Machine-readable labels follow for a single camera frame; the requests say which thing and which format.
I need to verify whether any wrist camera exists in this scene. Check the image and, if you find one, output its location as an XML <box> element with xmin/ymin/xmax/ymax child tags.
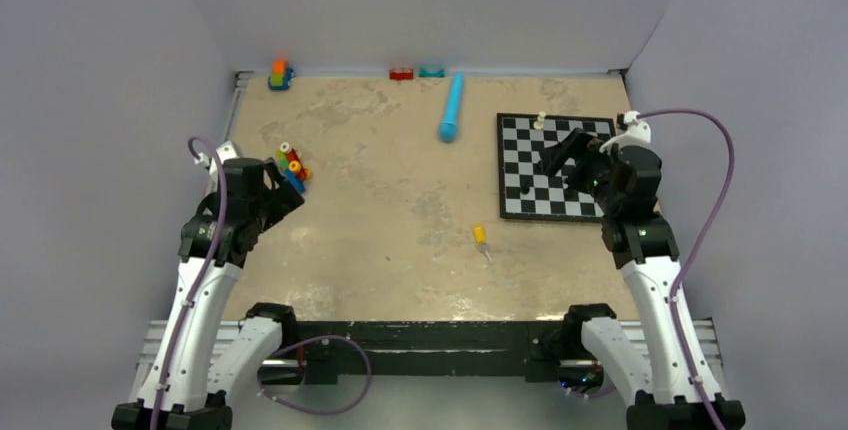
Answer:
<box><xmin>208</xmin><ymin>140</ymin><xmax>242</xmax><ymax>180</ymax></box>
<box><xmin>600</xmin><ymin>110</ymin><xmax>652</xmax><ymax>154</ymax></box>

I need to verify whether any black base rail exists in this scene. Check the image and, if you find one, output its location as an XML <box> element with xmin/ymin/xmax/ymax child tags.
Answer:
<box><xmin>284</xmin><ymin>320</ymin><xmax>565</xmax><ymax>384</ymax></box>

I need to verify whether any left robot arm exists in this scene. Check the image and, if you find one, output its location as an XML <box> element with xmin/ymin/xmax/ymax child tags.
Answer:
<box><xmin>111</xmin><ymin>158</ymin><xmax>304</xmax><ymax>429</ymax></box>

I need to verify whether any black white chessboard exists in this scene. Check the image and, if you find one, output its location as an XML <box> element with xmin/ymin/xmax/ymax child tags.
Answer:
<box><xmin>496</xmin><ymin>113</ymin><xmax>621</xmax><ymax>222</ymax></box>

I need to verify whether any teal brick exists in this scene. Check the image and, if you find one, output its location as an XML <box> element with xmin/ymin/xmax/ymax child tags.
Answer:
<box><xmin>418</xmin><ymin>66</ymin><xmax>445</xmax><ymax>79</ymax></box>

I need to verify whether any yellow tag keyring with keys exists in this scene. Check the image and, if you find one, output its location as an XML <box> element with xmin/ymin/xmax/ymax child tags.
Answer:
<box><xmin>472</xmin><ymin>224</ymin><xmax>492</xmax><ymax>263</ymax></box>

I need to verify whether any colourful brick toy stack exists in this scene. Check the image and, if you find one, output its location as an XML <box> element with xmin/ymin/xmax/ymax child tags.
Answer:
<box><xmin>276</xmin><ymin>142</ymin><xmax>312</xmax><ymax>193</ymax></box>

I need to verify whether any red brick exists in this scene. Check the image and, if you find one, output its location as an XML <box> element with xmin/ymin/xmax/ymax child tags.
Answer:
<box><xmin>388</xmin><ymin>67</ymin><xmax>415</xmax><ymax>81</ymax></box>

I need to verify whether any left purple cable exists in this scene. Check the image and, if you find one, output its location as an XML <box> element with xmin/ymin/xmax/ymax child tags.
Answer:
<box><xmin>148</xmin><ymin>136</ymin><xmax>230</xmax><ymax>430</ymax></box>

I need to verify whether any orange blue toy car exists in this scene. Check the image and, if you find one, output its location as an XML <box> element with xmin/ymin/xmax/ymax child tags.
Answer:
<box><xmin>267</xmin><ymin>59</ymin><xmax>294</xmax><ymax>91</ymax></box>

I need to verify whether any blue cylinder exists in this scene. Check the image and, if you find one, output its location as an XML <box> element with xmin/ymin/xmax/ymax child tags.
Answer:
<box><xmin>438</xmin><ymin>73</ymin><xmax>465</xmax><ymax>143</ymax></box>

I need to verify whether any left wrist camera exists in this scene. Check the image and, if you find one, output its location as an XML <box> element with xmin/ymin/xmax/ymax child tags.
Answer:
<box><xmin>208</xmin><ymin>140</ymin><xmax>242</xmax><ymax>180</ymax></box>

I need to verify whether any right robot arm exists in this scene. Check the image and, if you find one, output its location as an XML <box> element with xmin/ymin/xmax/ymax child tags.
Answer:
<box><xmin>534</xmin><ymin>130</ymin><xmax>746</xmax><ymax>429</ymax></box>

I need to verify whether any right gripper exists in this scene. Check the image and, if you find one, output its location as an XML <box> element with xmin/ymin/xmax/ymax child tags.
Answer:
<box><xmin>539</xmin><ymin>127</ymin><xmax>622</xmax><ymax>214</ymax></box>

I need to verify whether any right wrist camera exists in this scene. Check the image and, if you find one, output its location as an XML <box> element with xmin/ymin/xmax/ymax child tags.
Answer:
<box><xmin>600</xmin><ymin>110</ymin><xmax>652</xmax><ymax>154</ymax></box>

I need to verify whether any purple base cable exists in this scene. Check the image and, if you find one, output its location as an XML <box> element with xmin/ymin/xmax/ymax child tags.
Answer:
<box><xmin>256</xmin><ymin>335</ymin><xmax>373</xmax><ymax>417</ymax></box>

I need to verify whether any white chess pawn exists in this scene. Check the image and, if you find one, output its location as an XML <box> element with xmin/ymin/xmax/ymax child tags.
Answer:
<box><xmin>533</xmin><ymin>112</ymin><xmax>546</xmax><ymax>131</ymax></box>

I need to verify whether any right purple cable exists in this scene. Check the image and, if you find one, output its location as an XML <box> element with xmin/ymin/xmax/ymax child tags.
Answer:
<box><xmin>635</xmin><ymin>108</ymin><xmax>737</xmax><ymax>430</ymax></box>

